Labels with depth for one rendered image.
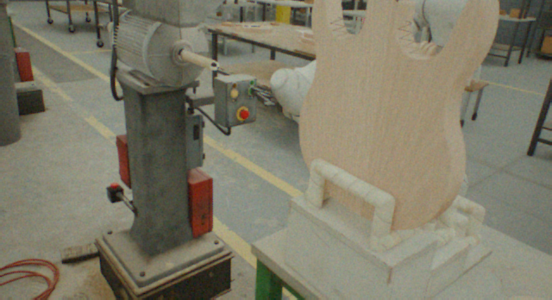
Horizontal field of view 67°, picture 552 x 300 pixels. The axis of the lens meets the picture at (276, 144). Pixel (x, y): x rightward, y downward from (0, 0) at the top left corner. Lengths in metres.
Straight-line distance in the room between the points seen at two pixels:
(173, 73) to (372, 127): 0.98
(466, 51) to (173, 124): 1.39
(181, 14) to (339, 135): 0.63
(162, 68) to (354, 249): 1.02
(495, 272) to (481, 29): 0.66
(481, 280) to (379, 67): 0.59
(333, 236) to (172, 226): 1.31
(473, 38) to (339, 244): 0.44
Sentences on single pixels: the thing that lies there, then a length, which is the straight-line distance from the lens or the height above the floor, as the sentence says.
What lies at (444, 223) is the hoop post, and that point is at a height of 1.07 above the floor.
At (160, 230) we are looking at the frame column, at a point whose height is 0.41.
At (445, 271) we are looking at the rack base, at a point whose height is 0.99.
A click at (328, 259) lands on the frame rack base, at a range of 0.87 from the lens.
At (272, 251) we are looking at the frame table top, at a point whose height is 0.93.
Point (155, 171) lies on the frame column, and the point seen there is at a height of 0.72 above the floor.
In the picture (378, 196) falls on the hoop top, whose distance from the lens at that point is 0.74.
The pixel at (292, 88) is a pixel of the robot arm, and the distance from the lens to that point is 1.35.
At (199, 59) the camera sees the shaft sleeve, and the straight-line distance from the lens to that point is 1.45.
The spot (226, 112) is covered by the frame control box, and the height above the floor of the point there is 0.99.
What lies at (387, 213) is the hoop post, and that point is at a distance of 0.74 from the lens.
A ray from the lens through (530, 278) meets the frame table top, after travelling 1.17.
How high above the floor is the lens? 1.56
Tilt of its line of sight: 23 degrees down
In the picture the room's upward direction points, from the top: 3 degrees clockwise
